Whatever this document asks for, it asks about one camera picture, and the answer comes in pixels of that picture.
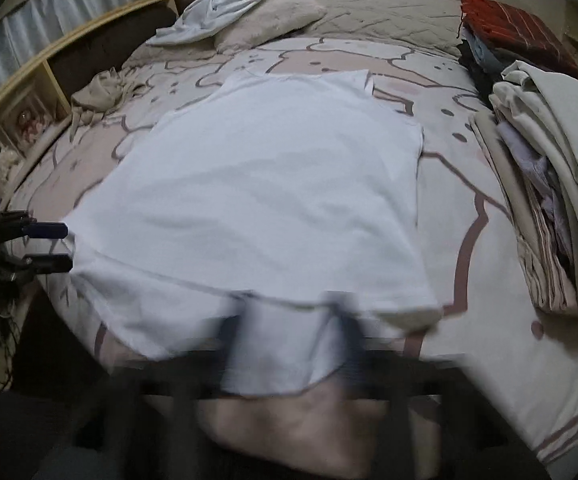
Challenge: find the stack of light folded clothes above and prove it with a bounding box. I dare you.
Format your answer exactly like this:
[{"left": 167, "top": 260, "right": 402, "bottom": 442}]
[{"left": 469, "top": 60, "right": 578, "bottom": 317}]

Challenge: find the wooden bedside shelf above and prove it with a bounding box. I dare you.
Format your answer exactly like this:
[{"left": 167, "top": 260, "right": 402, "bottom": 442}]
[{"left": 0, "top": 0, "right": 212, "bottom": 201}]

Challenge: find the beige crumpled garment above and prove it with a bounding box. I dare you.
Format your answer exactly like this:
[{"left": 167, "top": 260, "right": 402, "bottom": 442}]
[{"left": 69, "top": 67, "right": 152, "bottom": 143}]

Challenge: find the fluffy cream pillow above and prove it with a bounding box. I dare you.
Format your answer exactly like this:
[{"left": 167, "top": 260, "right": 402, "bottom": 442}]
[{"left": 215, "top": 0, "right": 328, "bottom": 56}]

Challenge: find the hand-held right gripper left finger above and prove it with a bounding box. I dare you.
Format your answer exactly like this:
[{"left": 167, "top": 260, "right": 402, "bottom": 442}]
[{"left": 69, "top": 305, "right": 244, "bottom": 480}]

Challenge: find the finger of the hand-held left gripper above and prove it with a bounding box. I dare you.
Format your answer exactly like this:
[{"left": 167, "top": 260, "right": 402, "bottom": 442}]
[
  {"left": 0, "top": 254, "right": 74, "bottom": 281},
  {"left": 0, "top": 212, "right": 70, "bottom": 242}
]

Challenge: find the white crumpled sheet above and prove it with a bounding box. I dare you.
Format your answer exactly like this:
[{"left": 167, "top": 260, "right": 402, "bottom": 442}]
[{"left": 146, "top": 0, "right": 284, "bottom": 47}]

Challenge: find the printed bear bedspread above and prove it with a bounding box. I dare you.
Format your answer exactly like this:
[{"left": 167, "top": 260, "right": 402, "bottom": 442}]
[{"left": 9, "top": 35, "right": 578, "bottom": 466}]

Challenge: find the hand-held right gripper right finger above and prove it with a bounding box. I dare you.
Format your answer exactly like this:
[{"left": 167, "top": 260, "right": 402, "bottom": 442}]
[{"left": 329, "top": 300, "right": 514, "bottom": 480}]

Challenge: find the red plaid folded cloth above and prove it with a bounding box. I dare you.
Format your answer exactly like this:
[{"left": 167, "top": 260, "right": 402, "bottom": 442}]
[{"left": 459, "top": 0, "right": 578, "bottom": 80}]

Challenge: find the clear display box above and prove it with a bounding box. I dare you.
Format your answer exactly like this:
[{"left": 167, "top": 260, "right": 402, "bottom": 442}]
[{"left": 0, "top": 85, "right": 67, "bottom": 161}]

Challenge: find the white t-shirt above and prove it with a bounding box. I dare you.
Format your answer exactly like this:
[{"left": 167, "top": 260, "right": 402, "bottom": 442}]
[{"left": 61, "top": 69, "right": 444, "bottom": 401}]

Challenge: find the large quilted beige pillow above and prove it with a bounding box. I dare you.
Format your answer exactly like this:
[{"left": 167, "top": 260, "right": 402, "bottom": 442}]
[{"left": 314, "top": 0, "right": 470, "bottom": 51}]

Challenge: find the stack of dark folded clothes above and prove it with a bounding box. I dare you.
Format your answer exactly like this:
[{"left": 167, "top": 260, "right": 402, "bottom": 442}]
[{"left": 456, "top": 27, "right": 510, "bottom": 108}]

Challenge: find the white curtain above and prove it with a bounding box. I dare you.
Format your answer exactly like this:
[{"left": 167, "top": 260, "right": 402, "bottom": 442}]
[{"left": 0, "top": 0, "right": 162, "bottom": 106}]

